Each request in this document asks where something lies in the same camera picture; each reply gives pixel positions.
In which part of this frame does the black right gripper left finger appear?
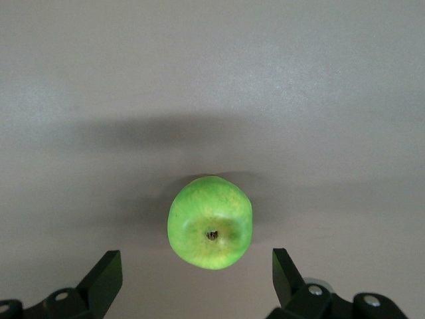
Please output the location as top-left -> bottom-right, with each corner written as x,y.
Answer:
0,249 -> 124,319

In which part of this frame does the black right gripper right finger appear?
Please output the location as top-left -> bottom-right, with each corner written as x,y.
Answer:
267,247 -> 410,319

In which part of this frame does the green apple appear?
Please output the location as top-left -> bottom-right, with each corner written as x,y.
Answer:
167,175 -> 254,271

